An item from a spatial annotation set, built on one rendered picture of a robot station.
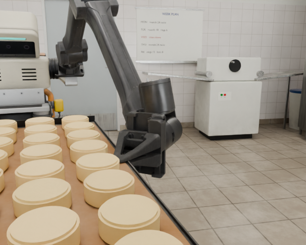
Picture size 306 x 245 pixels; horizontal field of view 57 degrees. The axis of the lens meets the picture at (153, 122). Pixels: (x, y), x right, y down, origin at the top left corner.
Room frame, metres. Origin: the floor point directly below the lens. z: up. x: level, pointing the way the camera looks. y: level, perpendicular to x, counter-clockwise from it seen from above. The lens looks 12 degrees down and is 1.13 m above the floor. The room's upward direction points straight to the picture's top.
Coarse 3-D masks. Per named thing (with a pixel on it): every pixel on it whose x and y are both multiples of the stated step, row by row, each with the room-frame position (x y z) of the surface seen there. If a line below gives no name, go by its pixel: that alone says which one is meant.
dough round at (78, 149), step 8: (72, 144) 0.37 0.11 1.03; (80, 144) 0.37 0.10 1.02; (88, 144) 0.37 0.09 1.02; (96, 144) 0.37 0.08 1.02; (104, 144) 0.37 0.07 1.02; (72, 152) 0.35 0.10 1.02; (80, 152) 0.34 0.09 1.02; (88, 152) 0.34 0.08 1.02; (96, 152) 0.35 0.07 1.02; (104, 152) 0.36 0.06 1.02; (72, 160) 0.35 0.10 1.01
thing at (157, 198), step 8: (24, 120) 0.53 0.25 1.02; (56, 120) 0.55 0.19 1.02; (104, 136) 0.48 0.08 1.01; (112, 144) 0.43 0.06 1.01; (128, 160) 0.36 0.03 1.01; (136, 176) 0.31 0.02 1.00; (144, 184) 0.29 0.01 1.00; (152, 192) 0.27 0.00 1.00; (160, 200) 0.25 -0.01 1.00; (168, 208) 0.24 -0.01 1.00; (168, 216) 0.23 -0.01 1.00; (176, 224) 0.22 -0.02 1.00; (184, 232) 0.21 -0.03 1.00; (192, 240) 0.19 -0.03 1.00
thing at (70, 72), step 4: (72, 64) 1.14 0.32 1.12; (76, 64) 1.16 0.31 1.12; (60, 68) 1.16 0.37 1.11; (64, 68) 1.15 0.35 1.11; (68, 68) 1.16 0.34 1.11; (72, 68) 1.16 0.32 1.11; (76, 68) 1.17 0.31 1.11; (80, 68) 1.21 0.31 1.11; (60, 72) 1.17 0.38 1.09; (64, 72) 1.17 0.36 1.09; (68, 72) 1.17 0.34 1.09; (72, 72) 1.17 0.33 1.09; (76, 72) 1.19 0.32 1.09; (80, 72) 1.20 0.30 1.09; (84, 72) 1.21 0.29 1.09; (56, 76) 1.17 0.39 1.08; (60, 76) 1.17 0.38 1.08; (64, 76) 1.18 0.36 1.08; (68, 76) 1.18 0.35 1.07; (72, 76) 1.19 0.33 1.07; (76, 76) 1.20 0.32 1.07; (80, 76) 1.20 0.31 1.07
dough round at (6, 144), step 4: (0, 140) 0.38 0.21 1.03; (4, 140) 0.38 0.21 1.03; (8, 140) 0.38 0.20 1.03; (12, 140) 0.39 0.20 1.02; (0, 144) 0.36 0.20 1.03; (4, 144) 0.37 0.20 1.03; (8, 144) 0.37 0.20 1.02; (12, 144) 0.38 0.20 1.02; (0, 148) 0.36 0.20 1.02; (4, 148) 0.36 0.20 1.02; (8, 148) 0.37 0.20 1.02; (12, 148) 0.38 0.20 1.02; (8, 152) 0.37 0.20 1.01; (12, 152) 0.38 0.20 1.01; (8, 156) 0.37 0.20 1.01
